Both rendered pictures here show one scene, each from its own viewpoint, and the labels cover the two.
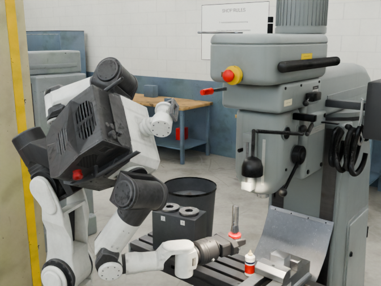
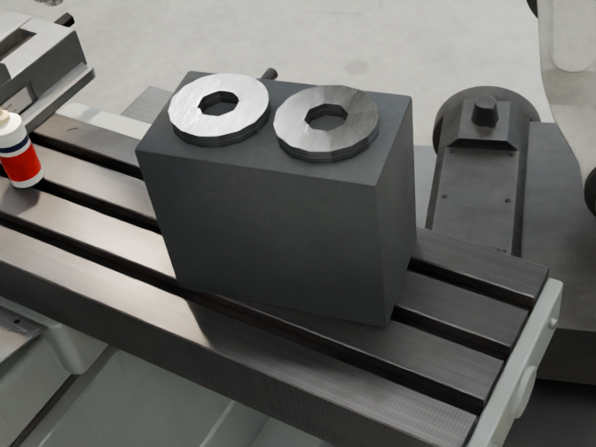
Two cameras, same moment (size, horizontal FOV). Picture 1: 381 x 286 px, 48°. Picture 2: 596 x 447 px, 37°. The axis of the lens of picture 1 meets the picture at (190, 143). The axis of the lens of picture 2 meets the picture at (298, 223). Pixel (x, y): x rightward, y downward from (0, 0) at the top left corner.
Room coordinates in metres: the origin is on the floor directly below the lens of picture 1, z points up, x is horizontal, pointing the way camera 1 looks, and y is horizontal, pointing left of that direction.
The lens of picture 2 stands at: (2.42, 0.04, 1.59)
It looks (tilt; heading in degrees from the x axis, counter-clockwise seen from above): 45 degrees down; 178
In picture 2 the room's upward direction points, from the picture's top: 10 degrees counter-clockwise
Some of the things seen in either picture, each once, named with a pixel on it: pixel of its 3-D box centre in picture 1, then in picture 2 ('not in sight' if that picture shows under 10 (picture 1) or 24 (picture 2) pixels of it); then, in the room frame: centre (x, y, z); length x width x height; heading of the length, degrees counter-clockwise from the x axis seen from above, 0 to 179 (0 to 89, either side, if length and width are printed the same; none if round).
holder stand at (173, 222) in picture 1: (179, 228); (286, 192); (1.81, 0.05, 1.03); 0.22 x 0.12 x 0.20; 62
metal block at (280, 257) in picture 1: (280, 260); not in sight; (1.51, -0.35, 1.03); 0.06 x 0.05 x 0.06; 49
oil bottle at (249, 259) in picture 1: (249, 261); (11, 142); (1.59, -0.24, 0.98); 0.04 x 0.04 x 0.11
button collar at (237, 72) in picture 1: (233, 75); not in sight; (1.39, -0.14, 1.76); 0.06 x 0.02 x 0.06; 51
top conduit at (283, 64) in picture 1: (310, 63); not in sight; (1.50, -0.42, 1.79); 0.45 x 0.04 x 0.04; 141
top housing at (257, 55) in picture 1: (270, 57); not in sight; (1.58, -0.29, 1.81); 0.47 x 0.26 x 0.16; 141
